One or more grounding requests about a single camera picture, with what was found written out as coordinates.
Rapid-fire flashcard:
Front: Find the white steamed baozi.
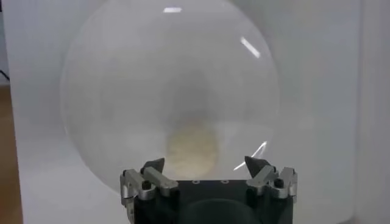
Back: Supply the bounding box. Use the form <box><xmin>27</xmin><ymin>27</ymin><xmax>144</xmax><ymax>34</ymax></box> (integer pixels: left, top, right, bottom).
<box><xmin>165</xmin><ymin>121</ymin><xmax>220</xmax><ymax>181</ymax></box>

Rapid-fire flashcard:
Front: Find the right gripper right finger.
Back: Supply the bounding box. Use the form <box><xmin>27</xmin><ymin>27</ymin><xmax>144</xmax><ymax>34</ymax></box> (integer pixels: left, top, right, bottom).
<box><xmin>244</xmin><ymin>155</ymin><xmax>299</xmax><ymax>200</ymax></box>

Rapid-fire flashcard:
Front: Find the white round plate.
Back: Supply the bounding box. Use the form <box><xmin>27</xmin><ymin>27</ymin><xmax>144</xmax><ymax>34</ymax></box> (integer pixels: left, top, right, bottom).
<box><xmin>60</xmin><ymin>0</ymin><xmax>281</xmax><ymax>195</ymax></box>

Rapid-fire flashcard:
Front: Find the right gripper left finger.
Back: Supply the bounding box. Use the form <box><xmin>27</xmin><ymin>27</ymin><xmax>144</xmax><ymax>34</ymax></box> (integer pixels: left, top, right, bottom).
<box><xmin>119</xmin><ymin>157</ymin><xmax>179</xmax><ymax>208</ymax></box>

